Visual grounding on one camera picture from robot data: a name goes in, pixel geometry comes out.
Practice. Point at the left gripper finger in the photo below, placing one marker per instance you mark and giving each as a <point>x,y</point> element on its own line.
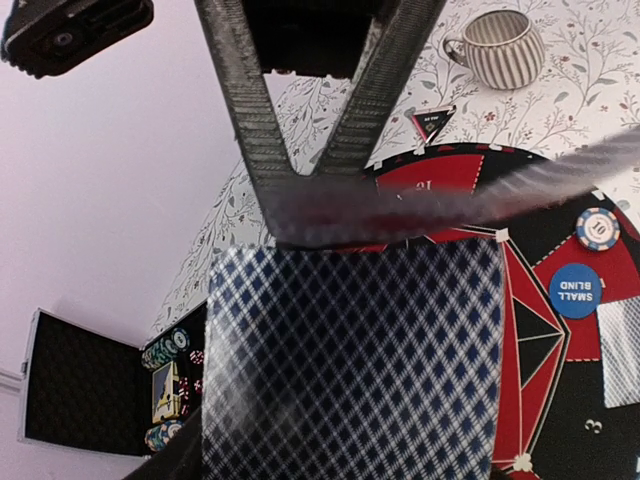
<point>181,459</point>

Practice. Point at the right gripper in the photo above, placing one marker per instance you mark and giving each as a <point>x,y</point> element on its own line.
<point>315,38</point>

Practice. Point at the playing card being dealt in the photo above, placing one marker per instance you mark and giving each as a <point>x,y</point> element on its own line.
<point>475,200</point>

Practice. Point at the blue playing card deck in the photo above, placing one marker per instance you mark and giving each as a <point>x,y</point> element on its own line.
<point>373,365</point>

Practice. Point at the blue white chip stack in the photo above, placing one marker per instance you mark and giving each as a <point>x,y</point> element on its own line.
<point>597,229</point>

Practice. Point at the chip row in case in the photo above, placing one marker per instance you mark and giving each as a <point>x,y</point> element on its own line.
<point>157,437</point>
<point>166,349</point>

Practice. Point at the boxed card deck in case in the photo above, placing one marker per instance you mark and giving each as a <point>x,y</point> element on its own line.
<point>166,402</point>

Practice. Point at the red die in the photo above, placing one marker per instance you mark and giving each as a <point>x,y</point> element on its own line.
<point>184,388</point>
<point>197,357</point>

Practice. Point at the aluminium poker chip case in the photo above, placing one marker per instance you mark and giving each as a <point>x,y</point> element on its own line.
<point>86,391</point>

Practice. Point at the black triangular all-in button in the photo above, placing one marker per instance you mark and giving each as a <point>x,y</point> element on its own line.
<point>431,122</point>

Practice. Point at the round red black poker mat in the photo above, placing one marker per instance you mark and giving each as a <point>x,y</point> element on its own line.
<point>553,422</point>

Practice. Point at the blue small blind button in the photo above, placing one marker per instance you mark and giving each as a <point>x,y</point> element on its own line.
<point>575,291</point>

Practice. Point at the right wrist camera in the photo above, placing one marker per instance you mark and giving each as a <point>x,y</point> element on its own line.
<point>49,38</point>

